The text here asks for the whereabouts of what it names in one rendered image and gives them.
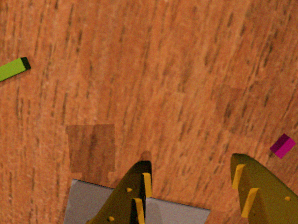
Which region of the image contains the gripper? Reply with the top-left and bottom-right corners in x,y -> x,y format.
91,153 -> 298,224

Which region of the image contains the magenta rod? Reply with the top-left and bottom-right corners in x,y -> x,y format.
269,134 -> 296,159

